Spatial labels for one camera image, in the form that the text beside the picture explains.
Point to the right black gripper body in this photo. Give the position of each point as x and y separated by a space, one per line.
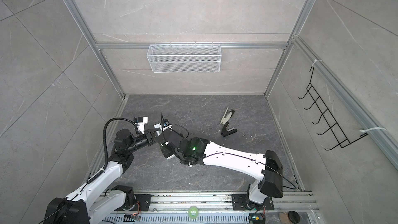
166 152

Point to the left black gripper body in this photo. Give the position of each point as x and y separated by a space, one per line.
143 142

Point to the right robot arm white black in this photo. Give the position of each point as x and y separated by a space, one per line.
266 169

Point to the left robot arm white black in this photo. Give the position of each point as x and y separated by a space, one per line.
95 200

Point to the black stapler base piece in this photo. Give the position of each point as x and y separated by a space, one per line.
226 130

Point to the green round sticker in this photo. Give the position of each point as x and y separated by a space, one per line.
193 212

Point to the green circuit board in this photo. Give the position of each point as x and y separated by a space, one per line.
256 219

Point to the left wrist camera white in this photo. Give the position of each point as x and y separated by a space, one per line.
139 124

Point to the aluminium mounting rail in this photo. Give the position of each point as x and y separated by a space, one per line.
211 202

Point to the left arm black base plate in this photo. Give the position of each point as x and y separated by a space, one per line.
140 202

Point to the white wire mesh basket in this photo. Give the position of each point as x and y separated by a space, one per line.
188 58

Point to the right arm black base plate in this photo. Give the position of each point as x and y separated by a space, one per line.
241 202

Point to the black wire hook rack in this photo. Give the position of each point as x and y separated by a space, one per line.
326 116

